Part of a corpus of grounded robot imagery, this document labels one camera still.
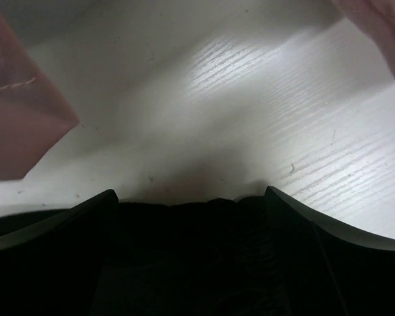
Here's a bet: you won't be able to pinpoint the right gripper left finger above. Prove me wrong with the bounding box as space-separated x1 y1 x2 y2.
0 190 119 315

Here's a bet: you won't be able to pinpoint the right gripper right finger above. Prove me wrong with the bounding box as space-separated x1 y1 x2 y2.
265 186 395 315

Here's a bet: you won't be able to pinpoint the black trousers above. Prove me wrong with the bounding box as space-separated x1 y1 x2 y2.
92 196 294 316

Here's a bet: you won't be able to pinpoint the pink trousers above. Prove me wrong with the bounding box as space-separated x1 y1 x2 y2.
0 13 79 181

